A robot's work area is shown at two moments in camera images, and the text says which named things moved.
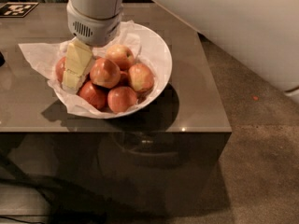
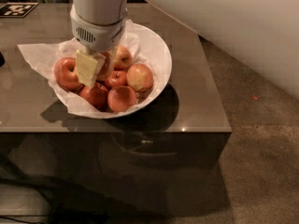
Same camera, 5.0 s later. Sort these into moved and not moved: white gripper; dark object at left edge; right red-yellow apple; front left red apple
Moved: white gripper
Not moved: right red-yellow apple; dark object at left edge; front left red apple
